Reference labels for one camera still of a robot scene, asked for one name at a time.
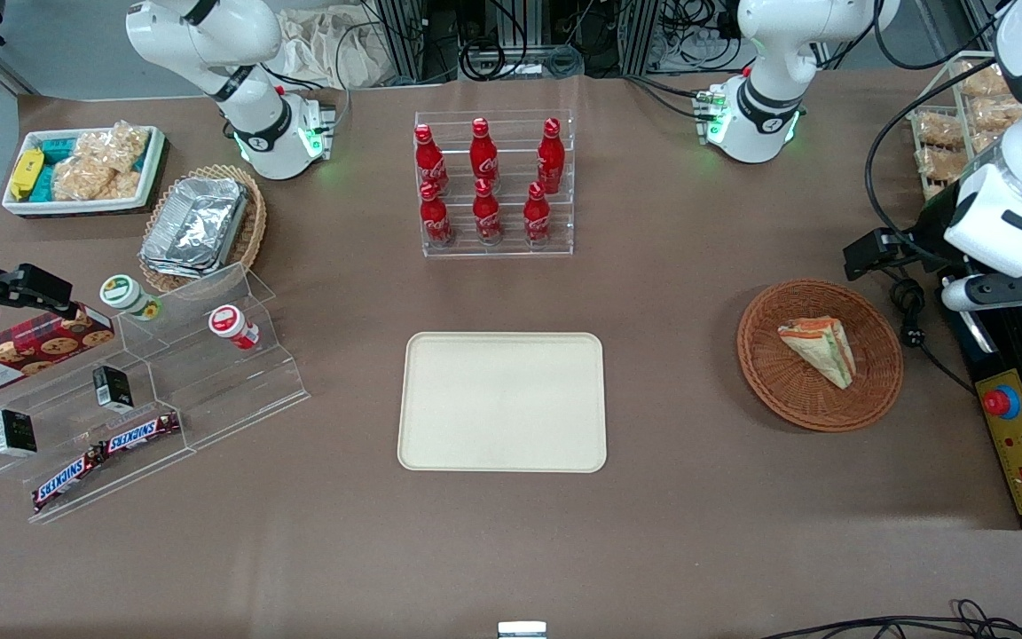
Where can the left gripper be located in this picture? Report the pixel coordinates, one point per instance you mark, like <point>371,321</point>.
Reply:
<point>930,224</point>

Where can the triangle sandwich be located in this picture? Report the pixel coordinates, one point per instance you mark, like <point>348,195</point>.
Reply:
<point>821,348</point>

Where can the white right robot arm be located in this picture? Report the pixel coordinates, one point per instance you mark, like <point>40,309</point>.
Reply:
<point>254,115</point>

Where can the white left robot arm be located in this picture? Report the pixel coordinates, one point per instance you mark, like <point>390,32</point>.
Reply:
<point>764,53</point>

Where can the brown round wicker basket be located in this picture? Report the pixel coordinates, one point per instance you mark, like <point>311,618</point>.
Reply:
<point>795,390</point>

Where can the light oval wicker basket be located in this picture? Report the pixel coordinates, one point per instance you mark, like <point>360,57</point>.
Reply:
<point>252,231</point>

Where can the beige rectangular tray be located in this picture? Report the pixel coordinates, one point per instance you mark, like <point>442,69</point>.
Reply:
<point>502,404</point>

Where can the red cookie box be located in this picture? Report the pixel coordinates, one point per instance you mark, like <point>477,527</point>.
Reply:
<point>23,351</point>

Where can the clear fried snack bag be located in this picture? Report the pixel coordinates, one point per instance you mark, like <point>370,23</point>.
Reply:
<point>941,164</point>
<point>939,130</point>
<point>986,82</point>
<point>994,114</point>

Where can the green-lid yoghurt cup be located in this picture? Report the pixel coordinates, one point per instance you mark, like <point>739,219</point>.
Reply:
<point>125,295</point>

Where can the white plastic bin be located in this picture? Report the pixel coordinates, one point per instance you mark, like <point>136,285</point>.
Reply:
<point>76,206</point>

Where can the yellow snack packet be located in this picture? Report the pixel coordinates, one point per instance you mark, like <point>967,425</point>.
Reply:
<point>26,173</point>

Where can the clear rice cracker bag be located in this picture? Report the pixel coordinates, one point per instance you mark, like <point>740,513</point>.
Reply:
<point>90,182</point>
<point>116,146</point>

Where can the small black box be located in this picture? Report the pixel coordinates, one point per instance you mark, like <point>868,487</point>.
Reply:
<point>14,433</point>
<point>112,388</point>

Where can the teal snack packet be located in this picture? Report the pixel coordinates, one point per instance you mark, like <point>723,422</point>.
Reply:
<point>54,146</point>

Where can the stacked aluminium foil trays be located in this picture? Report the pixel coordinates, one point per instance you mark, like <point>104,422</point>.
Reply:
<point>196,226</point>

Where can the Snickers chocolate bar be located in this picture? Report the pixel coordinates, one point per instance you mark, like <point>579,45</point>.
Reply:
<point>140,432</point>
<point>67,479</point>

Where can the red emergency stop button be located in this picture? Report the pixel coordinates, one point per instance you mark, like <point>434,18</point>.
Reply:
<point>1001,403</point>

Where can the red-lid yoghurt cup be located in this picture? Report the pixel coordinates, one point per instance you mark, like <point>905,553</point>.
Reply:
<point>231,325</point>

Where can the clear acrylic stepped stand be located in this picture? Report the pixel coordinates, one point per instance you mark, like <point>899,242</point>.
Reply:
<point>209,390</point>

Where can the white power strip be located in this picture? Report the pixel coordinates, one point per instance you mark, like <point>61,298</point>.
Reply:
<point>706,40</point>

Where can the red cola bottle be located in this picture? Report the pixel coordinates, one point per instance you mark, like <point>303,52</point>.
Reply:
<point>537,217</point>
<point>430,160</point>
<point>483,151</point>
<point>436,217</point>
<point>551,155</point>
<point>487,215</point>

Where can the crumpled beige plastic bag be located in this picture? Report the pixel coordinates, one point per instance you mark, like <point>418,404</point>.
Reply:
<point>334,49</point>

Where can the clear acrylic bottle rack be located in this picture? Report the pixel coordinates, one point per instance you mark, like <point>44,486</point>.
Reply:
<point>511,253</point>

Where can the aluminium frame post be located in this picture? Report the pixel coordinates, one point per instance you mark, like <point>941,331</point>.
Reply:
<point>642,35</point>
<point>404,40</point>

